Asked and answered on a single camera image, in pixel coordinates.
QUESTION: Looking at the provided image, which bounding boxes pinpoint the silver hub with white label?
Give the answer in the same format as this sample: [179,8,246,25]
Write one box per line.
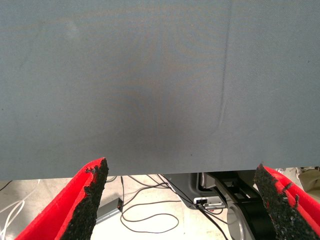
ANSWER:
[193,196,227,210]

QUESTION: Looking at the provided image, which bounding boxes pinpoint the thin black floor cable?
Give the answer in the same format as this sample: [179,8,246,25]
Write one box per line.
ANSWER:
[0,179,13,193]

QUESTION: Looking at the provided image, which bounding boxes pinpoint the grey robot base cover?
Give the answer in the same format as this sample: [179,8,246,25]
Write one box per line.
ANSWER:
[163,173,201,208]

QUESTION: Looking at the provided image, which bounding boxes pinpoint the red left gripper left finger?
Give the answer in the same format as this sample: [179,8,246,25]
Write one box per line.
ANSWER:
[14,156,110,240]

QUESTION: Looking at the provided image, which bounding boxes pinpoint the grey metal adapter box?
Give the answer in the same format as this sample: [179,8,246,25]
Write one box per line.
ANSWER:
[95,198,124,225]

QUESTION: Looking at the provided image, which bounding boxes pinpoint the straight black adapter cable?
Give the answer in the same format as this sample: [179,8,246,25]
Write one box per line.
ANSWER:
[119,175,125,210]

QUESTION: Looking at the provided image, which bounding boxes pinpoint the looped black floor cable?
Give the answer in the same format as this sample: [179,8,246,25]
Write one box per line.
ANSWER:
[119,199,182,235]

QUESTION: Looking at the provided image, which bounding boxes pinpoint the white floor cable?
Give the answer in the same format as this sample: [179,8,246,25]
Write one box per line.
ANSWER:
[0,199,26,240]

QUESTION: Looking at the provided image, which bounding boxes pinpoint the olive cloth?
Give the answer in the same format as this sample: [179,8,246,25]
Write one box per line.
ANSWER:
[298,166,320,195]

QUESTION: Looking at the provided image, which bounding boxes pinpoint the dark grey table cloth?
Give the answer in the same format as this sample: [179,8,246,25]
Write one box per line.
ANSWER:
[0,0,320,181]

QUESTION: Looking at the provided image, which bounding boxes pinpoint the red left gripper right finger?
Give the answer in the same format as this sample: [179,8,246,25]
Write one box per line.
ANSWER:
[252,163,320,240]

